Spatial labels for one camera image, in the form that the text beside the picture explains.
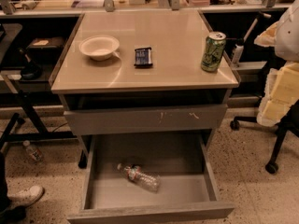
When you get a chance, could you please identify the grey drawer cabinet with counter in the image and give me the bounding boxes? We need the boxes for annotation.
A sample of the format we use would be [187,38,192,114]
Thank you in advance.
[51,10,238,155]

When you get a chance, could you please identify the green soda can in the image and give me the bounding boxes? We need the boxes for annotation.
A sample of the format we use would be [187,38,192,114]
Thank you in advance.
[201,32,226,72]

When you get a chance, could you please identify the black office chair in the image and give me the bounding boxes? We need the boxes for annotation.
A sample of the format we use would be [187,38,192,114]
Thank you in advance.
[230,100,299,175]

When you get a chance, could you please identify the white paper bowl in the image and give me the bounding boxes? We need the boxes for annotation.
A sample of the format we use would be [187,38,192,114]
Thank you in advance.
[79,35,120,62]

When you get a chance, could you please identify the white sneaker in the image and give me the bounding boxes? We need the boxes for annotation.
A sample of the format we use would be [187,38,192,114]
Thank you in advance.
[9,185,44,208]

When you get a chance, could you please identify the water bottle on floor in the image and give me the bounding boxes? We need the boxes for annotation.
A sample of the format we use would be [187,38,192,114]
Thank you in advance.
[22,140,43,162]

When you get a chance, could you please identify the closed grey upper drawer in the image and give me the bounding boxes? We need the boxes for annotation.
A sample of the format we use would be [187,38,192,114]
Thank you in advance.
[64,105,227,135]

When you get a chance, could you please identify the clear plastic water bottle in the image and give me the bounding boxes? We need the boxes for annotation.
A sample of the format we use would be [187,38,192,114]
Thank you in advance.
[117,163,161,192]

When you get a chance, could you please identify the black box on shelf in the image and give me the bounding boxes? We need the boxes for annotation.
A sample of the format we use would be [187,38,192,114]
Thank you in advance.
[26,36,65,63]

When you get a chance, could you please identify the black desk frame leg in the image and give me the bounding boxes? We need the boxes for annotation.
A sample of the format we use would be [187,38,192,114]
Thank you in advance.
[0,72,76,143]

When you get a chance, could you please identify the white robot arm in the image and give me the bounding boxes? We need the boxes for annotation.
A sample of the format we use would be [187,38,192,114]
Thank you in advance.
[254,0,299,127]

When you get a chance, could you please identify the open grey bottom drawer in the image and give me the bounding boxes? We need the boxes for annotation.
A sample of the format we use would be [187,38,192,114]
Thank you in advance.
[68,132,234,224]

